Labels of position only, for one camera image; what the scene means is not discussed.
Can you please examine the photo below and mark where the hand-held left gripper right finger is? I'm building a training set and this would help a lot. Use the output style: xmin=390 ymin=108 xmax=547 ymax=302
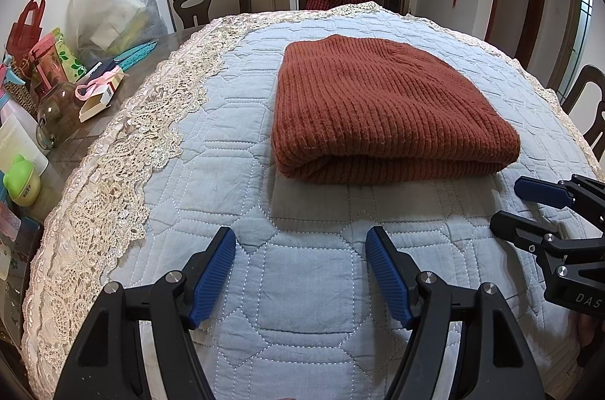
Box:
xmin=366 ymin=226 xmax=544 ymax=400

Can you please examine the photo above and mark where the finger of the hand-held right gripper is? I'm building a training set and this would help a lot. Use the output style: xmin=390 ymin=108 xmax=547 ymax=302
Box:
xmin=490 ymin=211 xmax=575 ymax=261
xmin=514 ymin=174 xmax=605 ymax=235

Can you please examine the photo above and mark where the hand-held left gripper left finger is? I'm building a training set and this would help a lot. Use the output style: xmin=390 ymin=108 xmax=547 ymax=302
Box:
xmin=54 ymin=226 xmax=237 ymax=400

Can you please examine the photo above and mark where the rust knit sweater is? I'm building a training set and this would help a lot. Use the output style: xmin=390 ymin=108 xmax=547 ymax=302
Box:
xmin=271 ymin=34 xmax=521 ymax=184

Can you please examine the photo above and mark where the quilted blue blanket lace trim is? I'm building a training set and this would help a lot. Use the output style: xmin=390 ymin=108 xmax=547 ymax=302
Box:
xmin=21 ymin=0 xmax=605 ymax=400

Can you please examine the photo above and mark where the brown framed glass door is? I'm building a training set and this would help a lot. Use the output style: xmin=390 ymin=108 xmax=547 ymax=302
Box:
xmin=548 ymin=0 xmax=594 ymax=98

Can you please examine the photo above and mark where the small box with pink ribbon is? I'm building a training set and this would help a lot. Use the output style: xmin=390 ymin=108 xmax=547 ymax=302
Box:
xmin=76 ymin=62 xmax=130 ymax=124

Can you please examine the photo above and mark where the green plastic cup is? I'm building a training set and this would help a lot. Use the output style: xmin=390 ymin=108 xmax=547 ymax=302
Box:
xmin=4 ymin=154 xmax=42 ymax=207

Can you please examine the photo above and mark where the glass jar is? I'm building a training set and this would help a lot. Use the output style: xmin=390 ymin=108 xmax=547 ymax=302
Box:
xmin=35 ymin=81 xmax=88 ymax=150

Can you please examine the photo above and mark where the teal plastic clip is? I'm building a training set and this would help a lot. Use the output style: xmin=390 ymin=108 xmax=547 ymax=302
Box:
xmin=113 ymin=41 xmax=159 ymax=70

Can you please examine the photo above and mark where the white plastic container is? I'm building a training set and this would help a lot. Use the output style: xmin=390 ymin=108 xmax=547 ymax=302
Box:
xmin=0 ymin=116 xmax=48 ymax=188

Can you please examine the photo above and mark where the green floral gift bag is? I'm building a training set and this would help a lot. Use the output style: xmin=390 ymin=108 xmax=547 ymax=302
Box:
xmin=47 ymin=29 xmax=88 ymax=82

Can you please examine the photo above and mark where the leopard print box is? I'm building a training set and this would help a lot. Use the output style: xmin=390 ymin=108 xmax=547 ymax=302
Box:
xmin=5 ymin=69 xmax=39 ymax=112

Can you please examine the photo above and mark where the pink lidded bottle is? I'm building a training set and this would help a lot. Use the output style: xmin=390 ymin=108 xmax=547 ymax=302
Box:
xmin=28 ymin=34 xmax=62 ymax=96

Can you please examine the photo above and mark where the red gift bag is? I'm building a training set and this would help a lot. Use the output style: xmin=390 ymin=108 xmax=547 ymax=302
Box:
xmin=6 ymin=0 xmax=48 ymax=65

